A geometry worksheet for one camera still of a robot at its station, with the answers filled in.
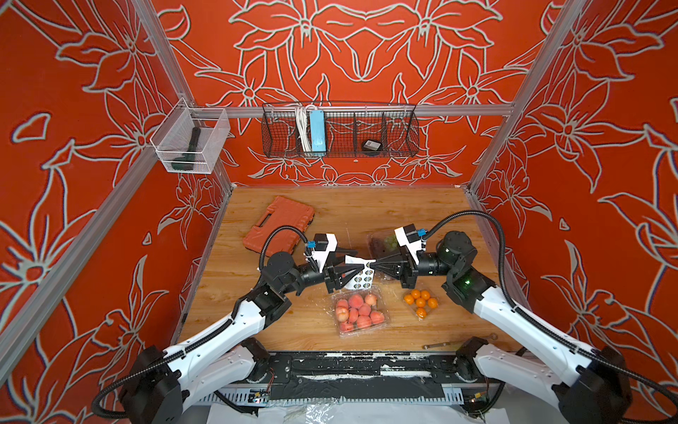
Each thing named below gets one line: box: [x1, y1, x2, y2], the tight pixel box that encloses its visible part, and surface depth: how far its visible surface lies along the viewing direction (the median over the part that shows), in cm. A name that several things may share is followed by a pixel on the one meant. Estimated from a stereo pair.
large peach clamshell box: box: [331, 288, 389, 337], surface depth 81 cm
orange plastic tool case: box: [242, 196, 316, 258], surface depth 106 cm
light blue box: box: [309, 109, 327, 153], surface depth 92 cm
